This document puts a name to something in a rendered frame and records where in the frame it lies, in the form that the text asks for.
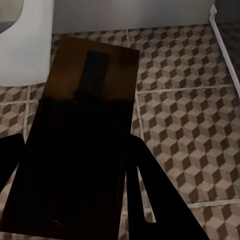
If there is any mousetrap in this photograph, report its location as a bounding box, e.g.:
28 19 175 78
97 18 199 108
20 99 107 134
0 35 140 240

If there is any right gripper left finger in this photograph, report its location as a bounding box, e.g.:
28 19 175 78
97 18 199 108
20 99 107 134
0 133 26 193

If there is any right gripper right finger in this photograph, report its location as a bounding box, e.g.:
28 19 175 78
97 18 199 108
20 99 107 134
125 133 210 240

